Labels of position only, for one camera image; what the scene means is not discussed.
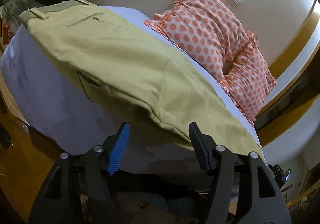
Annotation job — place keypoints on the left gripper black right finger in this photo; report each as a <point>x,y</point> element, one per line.
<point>259,199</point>

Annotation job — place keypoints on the orange polka dot pillow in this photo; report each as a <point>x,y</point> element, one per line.
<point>249,80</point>
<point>205,29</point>

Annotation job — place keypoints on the wooden headboard trim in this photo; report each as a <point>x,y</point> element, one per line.
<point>294,60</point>

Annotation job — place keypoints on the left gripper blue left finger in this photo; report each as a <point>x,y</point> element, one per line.
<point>76,190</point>

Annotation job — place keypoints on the khaki pants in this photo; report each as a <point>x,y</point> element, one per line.
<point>137,77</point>

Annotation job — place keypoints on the white bed sheet mattress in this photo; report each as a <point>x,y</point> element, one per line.
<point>57,108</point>

